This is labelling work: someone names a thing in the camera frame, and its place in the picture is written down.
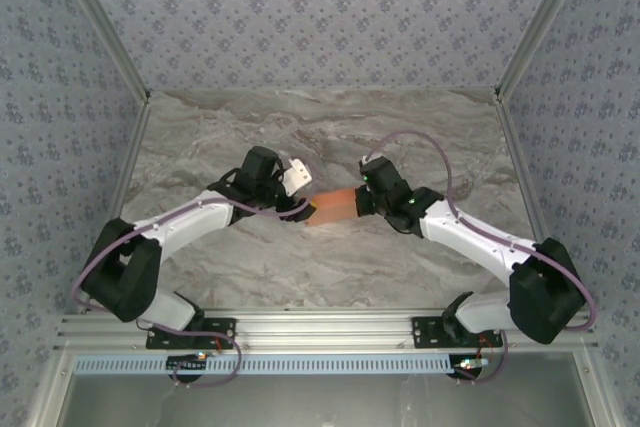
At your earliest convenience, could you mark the orange paper box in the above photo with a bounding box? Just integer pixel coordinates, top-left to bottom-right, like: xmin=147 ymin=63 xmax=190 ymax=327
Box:
xmin=304 ymin=187 xmax=362 ymax=229

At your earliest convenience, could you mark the small circuit board adapter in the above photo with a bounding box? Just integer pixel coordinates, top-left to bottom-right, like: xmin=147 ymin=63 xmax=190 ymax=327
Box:
xmin=452 ymin=356 xmax=490 ymax=373
xmin=167 ymin=352 xmax=210 ymax=373

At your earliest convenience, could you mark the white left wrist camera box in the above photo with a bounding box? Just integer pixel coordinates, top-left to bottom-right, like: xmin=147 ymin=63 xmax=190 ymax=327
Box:
xmin=283 ymin=158 xmax=314 ymax=197

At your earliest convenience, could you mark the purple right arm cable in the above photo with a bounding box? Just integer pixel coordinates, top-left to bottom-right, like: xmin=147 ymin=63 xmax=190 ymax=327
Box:
xmin=362 ymin=130 xmax=599 ymax=386

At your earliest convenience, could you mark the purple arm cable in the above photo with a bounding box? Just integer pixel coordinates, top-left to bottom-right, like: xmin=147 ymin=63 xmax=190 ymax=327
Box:
xmin=362 ymin=130 xmax=599 ymax=386
xmin=71 ymin=159 xmax=320 ymax=389

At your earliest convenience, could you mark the aluminium mounting rail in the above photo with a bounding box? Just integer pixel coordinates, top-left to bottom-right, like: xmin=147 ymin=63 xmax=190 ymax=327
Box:
xmin=54 ymin=310 xmax=600 ymax=354

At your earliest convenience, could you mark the aluminium table side rail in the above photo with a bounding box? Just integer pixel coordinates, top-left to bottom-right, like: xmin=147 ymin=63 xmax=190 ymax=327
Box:
xmin=494 ymin=91 xmax=572 ymax=312
xmin=74 ymin=94 xmax=153 ymax=317

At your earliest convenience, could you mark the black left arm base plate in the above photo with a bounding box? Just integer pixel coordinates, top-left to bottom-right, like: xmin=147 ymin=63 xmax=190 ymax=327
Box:
xmin=146 ymin=317 xmax=237 ymax=351

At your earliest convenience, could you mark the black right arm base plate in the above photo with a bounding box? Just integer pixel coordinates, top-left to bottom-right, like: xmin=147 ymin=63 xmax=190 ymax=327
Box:
xmin=409 ymin=315 xmax=504 ymax=350

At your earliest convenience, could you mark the light blue slotted cable duct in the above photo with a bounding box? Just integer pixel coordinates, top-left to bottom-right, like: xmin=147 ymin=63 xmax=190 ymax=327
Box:
xmin=74 ymin=353 xmax=451 ymax=377

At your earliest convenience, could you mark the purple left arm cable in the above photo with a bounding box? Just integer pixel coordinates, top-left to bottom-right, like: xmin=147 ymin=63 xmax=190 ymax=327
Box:
xmin=71 ymin=159 xmax=320 ymax=389

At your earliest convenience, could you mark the aluminium frame post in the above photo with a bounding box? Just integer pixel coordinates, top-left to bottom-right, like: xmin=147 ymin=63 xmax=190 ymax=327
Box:
xmin=493 ymin=0 xmax=599 ymax=103
xmin=49 ymin=0 xmax=153 ymax=103

